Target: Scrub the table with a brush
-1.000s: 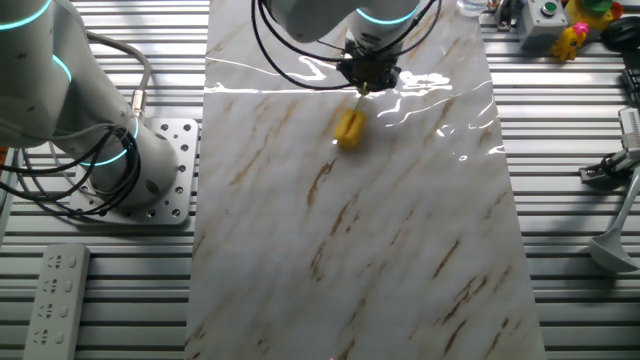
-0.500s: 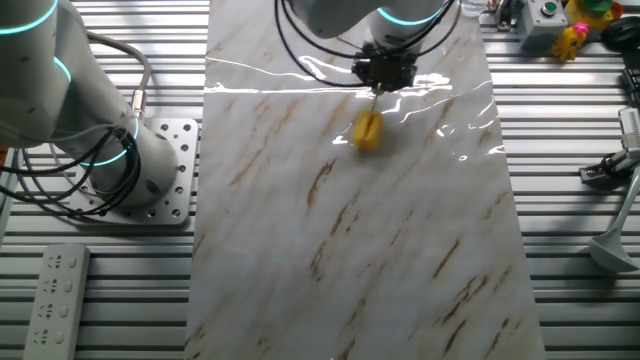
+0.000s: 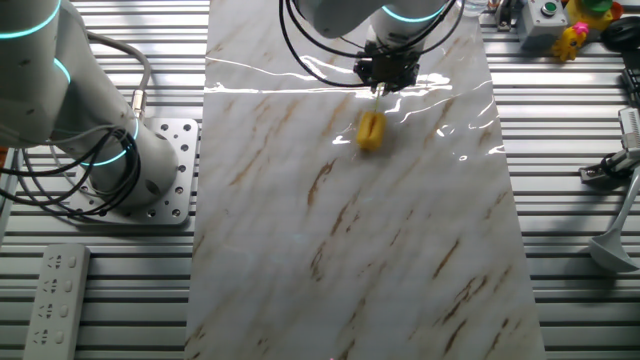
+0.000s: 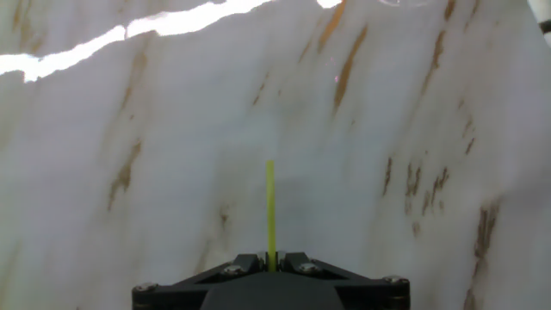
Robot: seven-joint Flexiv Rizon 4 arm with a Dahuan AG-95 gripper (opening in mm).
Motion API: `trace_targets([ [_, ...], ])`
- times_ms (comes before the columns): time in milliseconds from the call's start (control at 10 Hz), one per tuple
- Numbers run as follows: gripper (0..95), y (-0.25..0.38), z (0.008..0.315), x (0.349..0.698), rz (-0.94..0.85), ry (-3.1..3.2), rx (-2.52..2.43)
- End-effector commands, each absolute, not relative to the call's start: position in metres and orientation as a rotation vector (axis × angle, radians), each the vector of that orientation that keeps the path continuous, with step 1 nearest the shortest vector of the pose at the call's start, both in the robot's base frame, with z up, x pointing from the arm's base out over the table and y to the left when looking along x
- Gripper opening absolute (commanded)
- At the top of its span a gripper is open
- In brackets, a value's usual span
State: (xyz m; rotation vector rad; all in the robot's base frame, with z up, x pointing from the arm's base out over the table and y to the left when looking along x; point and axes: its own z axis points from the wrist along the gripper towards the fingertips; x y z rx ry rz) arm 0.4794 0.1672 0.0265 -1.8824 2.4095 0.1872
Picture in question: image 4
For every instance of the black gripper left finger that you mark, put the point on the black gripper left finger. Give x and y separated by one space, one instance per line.
172 293

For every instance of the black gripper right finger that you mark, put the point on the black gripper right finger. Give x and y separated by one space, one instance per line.
374 293

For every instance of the white marble pattern board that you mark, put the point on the white marble pattern board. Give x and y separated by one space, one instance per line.
344 194

